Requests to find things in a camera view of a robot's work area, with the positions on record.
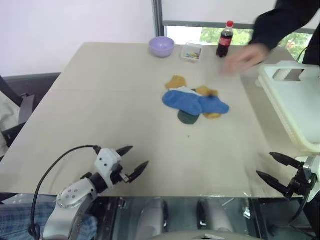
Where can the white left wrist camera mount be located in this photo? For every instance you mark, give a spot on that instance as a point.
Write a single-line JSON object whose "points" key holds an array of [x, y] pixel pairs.
{"points": [[106, 160]]}

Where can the blue sock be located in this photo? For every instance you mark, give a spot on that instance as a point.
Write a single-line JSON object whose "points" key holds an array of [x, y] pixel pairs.
{"points": [[213, 105], [181, 101]]}

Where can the person's bare hand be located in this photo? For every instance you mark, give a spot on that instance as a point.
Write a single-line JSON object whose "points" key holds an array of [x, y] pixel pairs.
{"points": [[247, 56]]}

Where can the person's black sleeved forearm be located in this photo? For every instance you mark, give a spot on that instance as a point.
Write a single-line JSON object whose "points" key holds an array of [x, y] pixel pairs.
{"points": [[277, 22]]}

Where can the mustard yellow sock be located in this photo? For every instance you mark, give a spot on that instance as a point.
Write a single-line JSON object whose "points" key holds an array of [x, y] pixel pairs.
{"points": [[176, 82], [206, 90]]}

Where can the white plastic basket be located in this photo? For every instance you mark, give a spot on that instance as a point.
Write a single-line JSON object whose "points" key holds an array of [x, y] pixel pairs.
{"points": [[295, 105]]}

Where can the grey chair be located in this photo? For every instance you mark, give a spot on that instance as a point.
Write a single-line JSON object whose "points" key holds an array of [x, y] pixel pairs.
{"points": [[27, 85]]}

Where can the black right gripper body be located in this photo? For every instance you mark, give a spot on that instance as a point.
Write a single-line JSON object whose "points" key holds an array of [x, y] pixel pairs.
{"points": [[298, 186]]}

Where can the purple plastic bowl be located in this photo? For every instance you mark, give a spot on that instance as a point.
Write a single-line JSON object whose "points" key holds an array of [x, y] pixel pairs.
{"points": [[161, 47]]}

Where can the dark green sock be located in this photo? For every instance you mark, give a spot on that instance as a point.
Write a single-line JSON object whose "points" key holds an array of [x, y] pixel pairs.
{"points": [[187, 118]]}

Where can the pale cloth bundle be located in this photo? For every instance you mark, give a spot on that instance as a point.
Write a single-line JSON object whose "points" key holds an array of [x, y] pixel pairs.
{"points": [[7, 117]]}

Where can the blue plaid cloth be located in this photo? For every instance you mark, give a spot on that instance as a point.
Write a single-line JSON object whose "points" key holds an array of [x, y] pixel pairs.
{"points": [[20, 217]]}

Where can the light grey sock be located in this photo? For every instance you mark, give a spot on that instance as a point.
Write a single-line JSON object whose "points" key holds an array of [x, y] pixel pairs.
{"points": [[186, 90]]}

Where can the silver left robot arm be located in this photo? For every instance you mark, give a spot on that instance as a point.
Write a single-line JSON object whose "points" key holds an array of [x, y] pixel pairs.
{"points": [[72, 195]]}

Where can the clear box with coloured clips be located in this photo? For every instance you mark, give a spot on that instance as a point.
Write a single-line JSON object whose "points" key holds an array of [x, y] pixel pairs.
{"points": [[192, 53]]}

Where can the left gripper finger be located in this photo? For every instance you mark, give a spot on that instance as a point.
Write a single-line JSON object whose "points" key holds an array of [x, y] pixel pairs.
{"points": [[137, 172], [125, 150]]}

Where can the white roller blind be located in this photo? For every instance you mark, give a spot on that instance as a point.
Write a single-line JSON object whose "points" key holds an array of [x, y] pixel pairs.
{"points": [[212, 11]]}

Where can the grey window frame post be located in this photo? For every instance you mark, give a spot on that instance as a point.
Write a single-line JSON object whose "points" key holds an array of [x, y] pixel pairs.
{"points": [[158, 20]]}

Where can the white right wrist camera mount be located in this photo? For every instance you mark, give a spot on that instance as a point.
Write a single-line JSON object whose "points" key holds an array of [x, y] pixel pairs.
{"points": [[312, 175]]}

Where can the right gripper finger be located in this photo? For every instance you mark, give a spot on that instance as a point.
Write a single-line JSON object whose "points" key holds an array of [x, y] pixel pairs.
{"points": [[273, 182], [287, 161]]}

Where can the person's black clothed torso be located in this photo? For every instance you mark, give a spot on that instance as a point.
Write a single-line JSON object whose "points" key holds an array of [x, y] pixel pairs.
{"points": [[313, 50]]}

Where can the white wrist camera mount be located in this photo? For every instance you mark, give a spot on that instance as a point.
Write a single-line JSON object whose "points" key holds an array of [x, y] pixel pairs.
{"points": [[106, 160], [312, 175]]}

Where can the pale grey curved cover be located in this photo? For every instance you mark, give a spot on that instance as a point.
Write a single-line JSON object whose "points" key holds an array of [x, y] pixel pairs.
{"points": [[200, 236]]}

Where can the cola bottle with red cap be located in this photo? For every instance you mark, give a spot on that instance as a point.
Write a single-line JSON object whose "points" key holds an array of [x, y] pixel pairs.
{"points": [[224, 42]]}

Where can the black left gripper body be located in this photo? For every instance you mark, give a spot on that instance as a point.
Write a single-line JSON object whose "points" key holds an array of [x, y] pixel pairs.
{"points": [[120, 176]]}

